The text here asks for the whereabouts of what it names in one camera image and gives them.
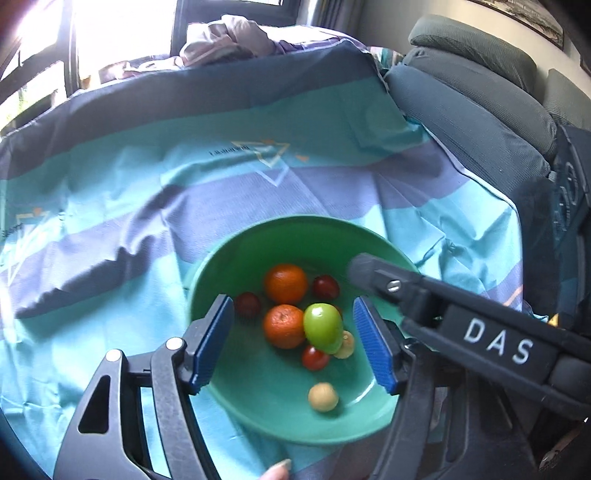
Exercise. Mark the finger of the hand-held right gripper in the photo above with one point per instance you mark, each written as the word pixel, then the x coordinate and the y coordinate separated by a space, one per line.
pixel 374 272

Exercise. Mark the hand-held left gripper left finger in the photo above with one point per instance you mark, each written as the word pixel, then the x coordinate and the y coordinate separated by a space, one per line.
pixel 212 344

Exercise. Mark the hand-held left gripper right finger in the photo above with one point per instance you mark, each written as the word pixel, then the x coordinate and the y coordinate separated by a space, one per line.
pixel 373 348

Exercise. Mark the beige longan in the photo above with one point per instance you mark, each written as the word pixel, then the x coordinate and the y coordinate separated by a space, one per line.
pixel 347 347
pixel 322 397

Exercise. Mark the green jujube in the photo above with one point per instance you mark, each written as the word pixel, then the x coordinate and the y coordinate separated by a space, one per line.
pixel 322 326

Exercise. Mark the orange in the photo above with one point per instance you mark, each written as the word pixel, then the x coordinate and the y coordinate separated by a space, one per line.
pixel 285 282
pixel 282 327

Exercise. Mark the green bowl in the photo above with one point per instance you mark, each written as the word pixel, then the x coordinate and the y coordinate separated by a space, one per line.
pixel 277 415

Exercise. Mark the person's left hand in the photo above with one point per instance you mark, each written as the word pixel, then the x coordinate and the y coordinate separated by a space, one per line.
pixel 277 470

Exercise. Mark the teal and purple printed blanket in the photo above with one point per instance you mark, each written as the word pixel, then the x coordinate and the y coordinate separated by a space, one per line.
pixel 184 175

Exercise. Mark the grey sofa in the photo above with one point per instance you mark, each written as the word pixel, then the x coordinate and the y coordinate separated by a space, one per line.
pixel 461 106

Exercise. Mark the pile of clothes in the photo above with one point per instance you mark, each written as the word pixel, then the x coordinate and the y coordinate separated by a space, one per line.
pixel 221 41

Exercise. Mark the window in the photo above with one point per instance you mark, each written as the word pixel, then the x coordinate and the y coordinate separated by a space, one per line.
pixel 115 27

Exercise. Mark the framed wall picture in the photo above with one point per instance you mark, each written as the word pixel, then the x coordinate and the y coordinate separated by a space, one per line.
pixel 531 18

